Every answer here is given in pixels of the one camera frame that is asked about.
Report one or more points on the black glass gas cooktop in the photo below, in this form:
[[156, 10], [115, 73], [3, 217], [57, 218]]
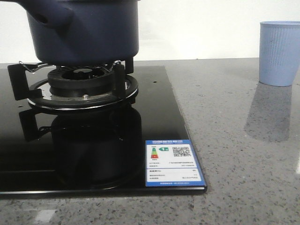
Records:
[[95, 152]]

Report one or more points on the light blue ribbed plastic cup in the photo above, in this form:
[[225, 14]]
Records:
[[279, 54]]

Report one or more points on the blue energy rating label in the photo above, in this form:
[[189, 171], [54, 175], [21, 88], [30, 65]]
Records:
[[172, 163]]

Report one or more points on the dark blue cooking pot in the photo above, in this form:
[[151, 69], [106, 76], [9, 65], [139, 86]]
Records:
[[83, 32]]

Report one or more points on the black iron pot support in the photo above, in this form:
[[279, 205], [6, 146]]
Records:
[[75, 88]]

